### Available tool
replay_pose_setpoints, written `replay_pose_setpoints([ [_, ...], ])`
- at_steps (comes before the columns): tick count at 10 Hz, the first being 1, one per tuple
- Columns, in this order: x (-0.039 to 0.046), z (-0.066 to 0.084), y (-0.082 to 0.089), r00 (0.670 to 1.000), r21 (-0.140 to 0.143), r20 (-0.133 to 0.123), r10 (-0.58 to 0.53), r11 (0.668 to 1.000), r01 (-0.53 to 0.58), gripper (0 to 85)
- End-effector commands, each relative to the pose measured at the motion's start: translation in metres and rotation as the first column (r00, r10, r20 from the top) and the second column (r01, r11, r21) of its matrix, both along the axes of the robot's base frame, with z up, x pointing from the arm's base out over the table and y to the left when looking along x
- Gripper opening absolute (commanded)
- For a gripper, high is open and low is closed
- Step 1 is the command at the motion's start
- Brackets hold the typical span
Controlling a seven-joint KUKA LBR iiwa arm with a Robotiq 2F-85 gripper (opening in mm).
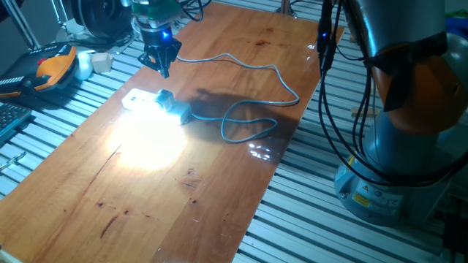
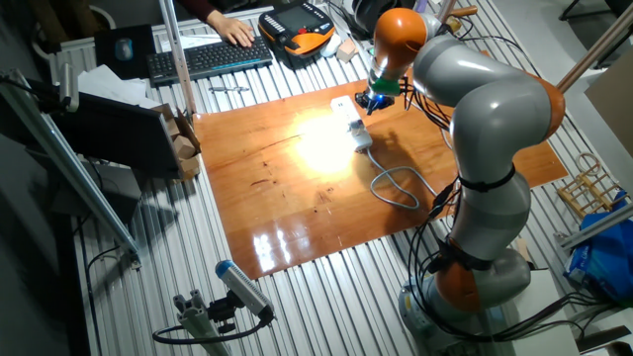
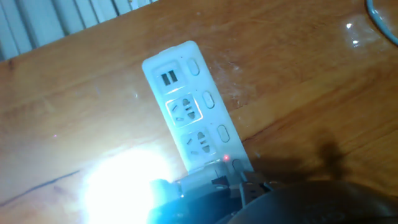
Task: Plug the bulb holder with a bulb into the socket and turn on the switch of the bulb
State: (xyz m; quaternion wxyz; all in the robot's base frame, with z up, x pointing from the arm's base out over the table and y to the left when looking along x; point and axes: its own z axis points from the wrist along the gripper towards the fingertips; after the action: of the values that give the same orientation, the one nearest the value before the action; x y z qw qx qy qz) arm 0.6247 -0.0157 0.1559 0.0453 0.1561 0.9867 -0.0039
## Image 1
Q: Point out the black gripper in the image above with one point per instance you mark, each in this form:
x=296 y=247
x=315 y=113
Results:
x=161 y=40

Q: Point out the white plug adapter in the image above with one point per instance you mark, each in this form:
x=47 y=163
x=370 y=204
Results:
x=164 y=98

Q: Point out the white power strip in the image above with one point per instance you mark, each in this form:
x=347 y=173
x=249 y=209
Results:
x=133 y=98

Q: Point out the beige wooden cube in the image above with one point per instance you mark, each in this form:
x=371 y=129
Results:
x=101 y=63

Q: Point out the white rounded object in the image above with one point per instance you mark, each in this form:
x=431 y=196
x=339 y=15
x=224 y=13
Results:
x=85 y=65

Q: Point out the black filament spool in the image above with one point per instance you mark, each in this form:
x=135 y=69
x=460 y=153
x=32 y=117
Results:
x=91 y=18

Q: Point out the orange and black teach pendant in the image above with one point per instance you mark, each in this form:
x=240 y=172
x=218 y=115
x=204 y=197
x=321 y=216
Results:
x=55 y=69

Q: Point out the brown wooden board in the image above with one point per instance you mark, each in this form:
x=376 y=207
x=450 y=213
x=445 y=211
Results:
x=164 y=201

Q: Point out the black keyboard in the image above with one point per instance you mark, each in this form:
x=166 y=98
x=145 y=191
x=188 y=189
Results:
x=11 y=117

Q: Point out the small metal screwdriver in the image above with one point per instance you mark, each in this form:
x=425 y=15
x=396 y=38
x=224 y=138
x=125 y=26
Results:
x=12 y=160

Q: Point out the small wooden piece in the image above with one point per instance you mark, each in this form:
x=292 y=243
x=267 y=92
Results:
x=363 y=112

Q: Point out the blue plastic bag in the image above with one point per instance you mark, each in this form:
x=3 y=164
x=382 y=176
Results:
x=459 y=26

